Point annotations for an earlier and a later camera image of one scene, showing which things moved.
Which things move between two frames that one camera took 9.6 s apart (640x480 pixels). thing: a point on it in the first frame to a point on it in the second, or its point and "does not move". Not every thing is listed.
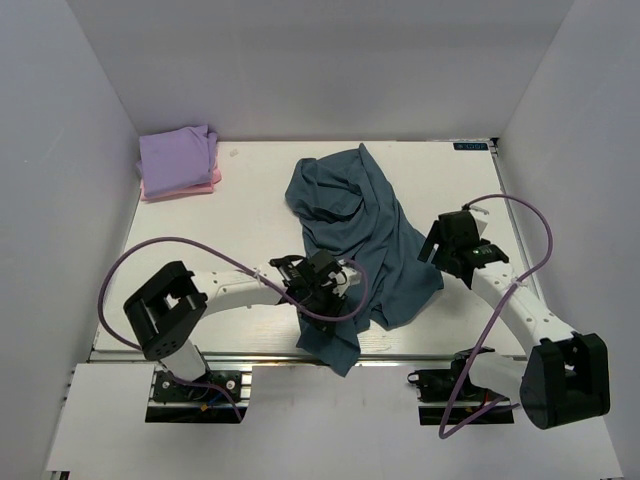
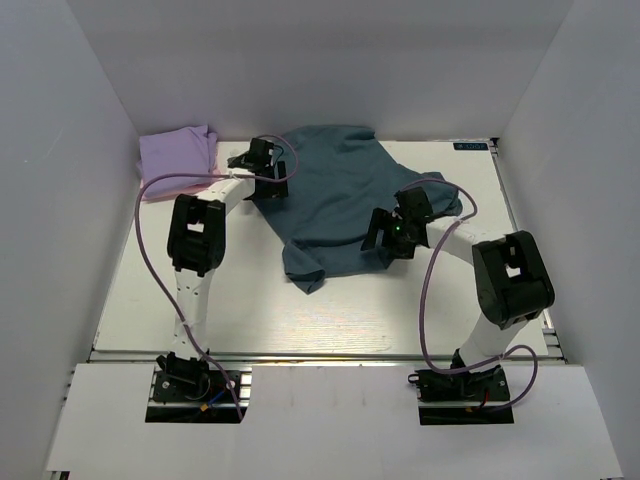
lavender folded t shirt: x=177 y=160 does not move
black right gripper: x=434 y=237 to x=383 y=219
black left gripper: x=336 y=296 to x=278 y=188
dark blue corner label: x=471 y=146 does not move
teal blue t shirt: x=347 y=208 to x=336 y=177
